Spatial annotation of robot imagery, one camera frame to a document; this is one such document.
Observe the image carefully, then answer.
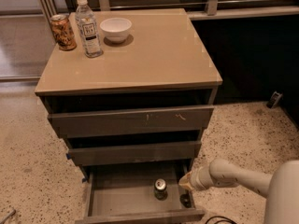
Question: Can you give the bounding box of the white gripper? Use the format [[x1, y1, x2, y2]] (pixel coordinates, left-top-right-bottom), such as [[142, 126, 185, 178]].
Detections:
[[178, 166, 215, 190]]

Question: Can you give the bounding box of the green soda can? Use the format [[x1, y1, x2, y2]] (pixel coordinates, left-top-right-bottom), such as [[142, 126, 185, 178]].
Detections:
[[154, 178, 167, 201]]

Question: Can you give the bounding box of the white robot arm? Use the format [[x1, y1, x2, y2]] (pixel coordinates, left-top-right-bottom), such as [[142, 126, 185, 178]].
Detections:
[[178, 159, 299, 224]]

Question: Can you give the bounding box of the bottom grey drawer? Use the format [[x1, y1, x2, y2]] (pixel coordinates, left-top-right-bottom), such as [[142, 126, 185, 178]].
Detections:
[[75, 161, 205, 224]]

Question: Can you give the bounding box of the grey drawer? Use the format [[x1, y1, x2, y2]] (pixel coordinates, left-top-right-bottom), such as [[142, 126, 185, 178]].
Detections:
[[75, 161, 205, 224], [67, 141, 201, 166], [48, 105, 213, 138]]

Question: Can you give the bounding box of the grey drawer cabinet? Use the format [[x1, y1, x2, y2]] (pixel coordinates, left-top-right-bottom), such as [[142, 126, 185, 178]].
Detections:
[[34, 8, 223, 224]]

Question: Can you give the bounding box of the middle grey drawer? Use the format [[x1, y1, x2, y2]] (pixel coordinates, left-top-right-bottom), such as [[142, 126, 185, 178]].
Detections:
[[67, 141, 201, 166]]

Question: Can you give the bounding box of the top grey drawer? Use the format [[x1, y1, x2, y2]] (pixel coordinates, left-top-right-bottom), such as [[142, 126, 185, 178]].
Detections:
[[48, 105, 213, 138]]

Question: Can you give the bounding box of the brown patterned drink can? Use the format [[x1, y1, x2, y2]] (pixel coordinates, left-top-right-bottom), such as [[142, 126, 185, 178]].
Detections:
[[50, 14, 77, 50]]

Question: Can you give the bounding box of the small black floor device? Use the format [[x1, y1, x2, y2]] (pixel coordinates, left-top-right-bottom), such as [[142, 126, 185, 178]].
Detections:
[[266, 91, 283, 108]]

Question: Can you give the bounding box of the white ceramic bowl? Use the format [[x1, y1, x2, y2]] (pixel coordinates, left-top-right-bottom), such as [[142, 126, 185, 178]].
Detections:
[[100, 18, 132, 43]]

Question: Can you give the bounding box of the grey metal rod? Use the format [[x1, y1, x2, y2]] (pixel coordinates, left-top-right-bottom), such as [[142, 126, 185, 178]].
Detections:
[[0, 209, 16, 224]]

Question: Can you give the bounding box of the clear plastic water bottle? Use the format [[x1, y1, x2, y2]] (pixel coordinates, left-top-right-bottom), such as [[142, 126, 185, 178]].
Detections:
[[75, 0, 102, 58]]

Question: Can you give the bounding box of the black cable on floor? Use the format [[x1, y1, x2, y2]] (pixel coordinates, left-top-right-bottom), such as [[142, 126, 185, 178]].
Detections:
[[204, 215, 238, 224]]

